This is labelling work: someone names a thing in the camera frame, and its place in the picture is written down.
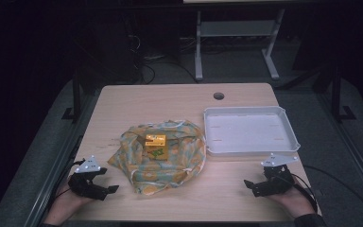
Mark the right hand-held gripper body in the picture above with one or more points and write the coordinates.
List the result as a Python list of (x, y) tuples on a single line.
[(280, 179)]

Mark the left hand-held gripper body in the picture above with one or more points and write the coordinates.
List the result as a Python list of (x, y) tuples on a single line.
[(86, 167)]

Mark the white plastic tray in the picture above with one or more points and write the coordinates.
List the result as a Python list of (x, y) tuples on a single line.
[(249, 130)]

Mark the yellow box with green print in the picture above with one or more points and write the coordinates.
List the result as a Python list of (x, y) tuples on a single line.
[(157, 153)]

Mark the patterned yellow and teal bag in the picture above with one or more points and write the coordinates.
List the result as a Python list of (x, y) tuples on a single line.
[(176, 160)]

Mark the person's right hand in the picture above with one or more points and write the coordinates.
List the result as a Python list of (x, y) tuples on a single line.
[(294, 201)]

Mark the person's left hand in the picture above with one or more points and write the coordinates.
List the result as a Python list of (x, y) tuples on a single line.
[(63, 205)]

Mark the small bright yellow box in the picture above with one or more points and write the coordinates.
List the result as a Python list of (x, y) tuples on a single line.
[(155, 140)]

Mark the black metal stand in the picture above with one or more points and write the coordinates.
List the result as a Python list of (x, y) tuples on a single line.
[(75, 101), (338, 97)]

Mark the white metal table frame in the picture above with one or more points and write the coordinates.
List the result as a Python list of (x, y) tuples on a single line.
[(238, 29)]

